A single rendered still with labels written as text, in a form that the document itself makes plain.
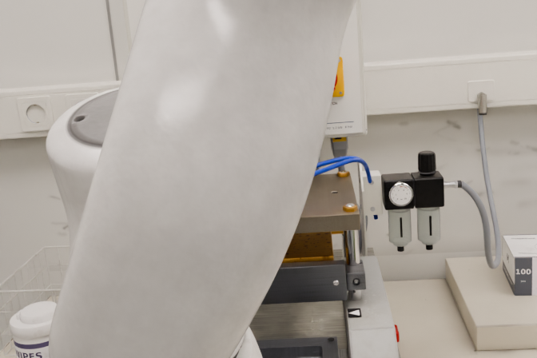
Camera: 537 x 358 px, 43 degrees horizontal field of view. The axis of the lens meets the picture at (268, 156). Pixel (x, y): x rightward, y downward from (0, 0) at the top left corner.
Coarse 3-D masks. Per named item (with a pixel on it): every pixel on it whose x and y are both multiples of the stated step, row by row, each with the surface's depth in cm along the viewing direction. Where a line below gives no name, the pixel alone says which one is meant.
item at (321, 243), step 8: (320, 232) 88; (328, 232) 88; (336, 232) 91; (296, 240) 86; (304, 240) 86; (312, 240) 85; (320, 240) 85; (328, 240) 85; (288, 248) 83; (296, 248) 83; (304, 248) 83; (312, 248) 83; (320, 248) 83; (328, 248) 82; (288, 256) 81; (296, 256) 81; (304, 256) 81; (312, 256) 80; (320, 256) 80; (328, 256) 80
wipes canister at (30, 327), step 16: (32, 304) 112; (48, 304) 111; (16, 320) 109; (32, 320) 108; (48, 320) 108; (16, 336) 107; (32, 336) 107; (48, 336) 108; (16, 352) 109; (32, 352) 108; (48, 352) 108
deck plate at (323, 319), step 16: (336, 256) 114; (272, 304) 98; (288, 304) 98; (304, 304) 97; (320, 304) 97; (336, 304) 96; (256, 320) 94; (272, 320) 93; (288, 320) 93; (304, 320) 92; (320, 320) 92; (336, 320) 92; (256, 336) 89; (272, 336) 89; (288, 336) 89; (304, 336) 88; (320, 336) 88
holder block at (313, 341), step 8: (328, 336) 75; (336, 336) 74; (264, 344) 74; (272, 344) 74; (280, 344) 74; (288, 344) 74; (296, 344) 73; (304, 344) 73; (312, 344) 73; (320, 344) 73; (328, 344) 73; (336, 344) 73; (264, 352) 73; (272, 352) 73; (280, 352) 73; (288, 352) 73; (296, 352) 73; (304, 352) 73; (312, 352) 73; (320, 352) 73; (328, 352) 71; (336, 352) 71
